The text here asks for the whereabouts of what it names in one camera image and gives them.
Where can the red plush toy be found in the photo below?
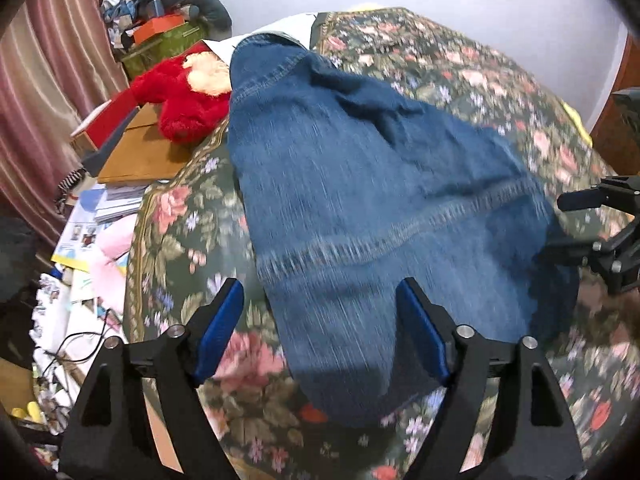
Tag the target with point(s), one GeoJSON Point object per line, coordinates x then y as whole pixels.
{"type": "Point", "coordinates": [185, 110]}

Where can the scattered printed papers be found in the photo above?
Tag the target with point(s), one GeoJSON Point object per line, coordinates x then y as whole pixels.
{"type": "Point", "coordinates": [65, 305]}

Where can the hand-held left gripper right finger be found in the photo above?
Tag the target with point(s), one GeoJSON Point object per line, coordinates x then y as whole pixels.
{"type": "Point", "coordinates": [420, 330]}

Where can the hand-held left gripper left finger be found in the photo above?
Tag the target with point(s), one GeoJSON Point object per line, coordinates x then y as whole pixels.
{"type": "Point", "coordinates": [220, 330]}

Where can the pink cloth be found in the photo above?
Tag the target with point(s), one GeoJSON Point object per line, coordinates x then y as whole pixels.
{"type": "Point", "coordinates": [112, 260]}

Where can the floral bedspread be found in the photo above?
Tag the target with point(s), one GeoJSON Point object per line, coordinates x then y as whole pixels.
{"type": "Point", "coordinates": [450, 75]}

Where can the stack of magazines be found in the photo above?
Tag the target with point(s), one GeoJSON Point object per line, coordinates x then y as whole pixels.
{"type": "Point", "coordinates": [90, 220]}

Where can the brown cardboard box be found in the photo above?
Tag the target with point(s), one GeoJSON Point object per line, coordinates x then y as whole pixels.
{"type": "Point", "coordinates": [145, 155]}

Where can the wooden door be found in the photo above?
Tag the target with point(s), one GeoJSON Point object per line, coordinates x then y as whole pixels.
{"type": "Point", "coordinates": [612, 125]}

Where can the pile of clothes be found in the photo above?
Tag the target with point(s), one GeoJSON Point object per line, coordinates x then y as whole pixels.
{"type": "Point", "coordinates": [130, 5]}

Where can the red box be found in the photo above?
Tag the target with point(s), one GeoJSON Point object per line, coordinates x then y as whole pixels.
{"type": "Point", "coordinates": [107, 120]}

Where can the green box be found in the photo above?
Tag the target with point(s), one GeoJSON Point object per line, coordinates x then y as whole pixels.
{"type": "Point", "coordinates": [160, 52]}

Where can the white cloth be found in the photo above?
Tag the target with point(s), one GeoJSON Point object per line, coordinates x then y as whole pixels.
{"type": "Point", "coordinates": [295, 27]}

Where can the grey neck pillow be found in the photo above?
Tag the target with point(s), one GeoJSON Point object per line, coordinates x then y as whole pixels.
{"type": "Point", "coordinates": [210, 5]}

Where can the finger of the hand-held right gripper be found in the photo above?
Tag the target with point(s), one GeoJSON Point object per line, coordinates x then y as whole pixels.
{"type": "Point", "coordinates": [595, 197]}
{"type": "Point", "coordinates": [615, 260]}

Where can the yellow cloth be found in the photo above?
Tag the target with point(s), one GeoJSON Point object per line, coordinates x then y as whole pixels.
{"type": "Point", "coordinates": [580, 125]}

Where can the pink striped curtain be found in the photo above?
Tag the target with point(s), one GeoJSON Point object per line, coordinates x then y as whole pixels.
{"type": "Point", "coordinates": [50, 85]}

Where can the blue denim jacket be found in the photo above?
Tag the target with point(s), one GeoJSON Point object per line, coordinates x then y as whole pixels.
{"type": "Point", "coordinates": [350, 185]}

